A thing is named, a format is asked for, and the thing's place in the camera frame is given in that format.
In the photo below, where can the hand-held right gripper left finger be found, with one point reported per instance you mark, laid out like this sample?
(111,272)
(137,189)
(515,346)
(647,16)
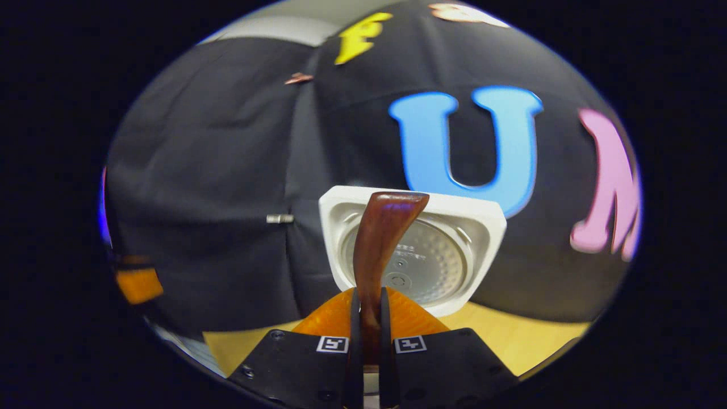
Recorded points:
(355,352)

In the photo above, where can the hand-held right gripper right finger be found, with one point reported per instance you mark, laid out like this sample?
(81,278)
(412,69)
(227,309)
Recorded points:
(386,352)

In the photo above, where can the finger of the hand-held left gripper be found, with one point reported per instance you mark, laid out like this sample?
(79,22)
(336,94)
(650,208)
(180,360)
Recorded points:
(133,260)
(139,285)

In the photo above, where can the brown wooden spoon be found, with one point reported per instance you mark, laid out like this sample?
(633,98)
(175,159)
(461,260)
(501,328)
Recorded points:
(377,238)

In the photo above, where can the white rice cooker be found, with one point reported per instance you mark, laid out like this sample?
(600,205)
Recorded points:
(460,218)

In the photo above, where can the black backdrop cloth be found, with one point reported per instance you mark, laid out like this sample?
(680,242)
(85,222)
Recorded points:
(216,159)

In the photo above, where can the white cloth clip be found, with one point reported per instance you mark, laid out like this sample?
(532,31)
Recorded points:
(279,218)

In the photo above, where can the copper cloth clip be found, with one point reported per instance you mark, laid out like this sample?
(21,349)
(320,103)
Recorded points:
(298,78)

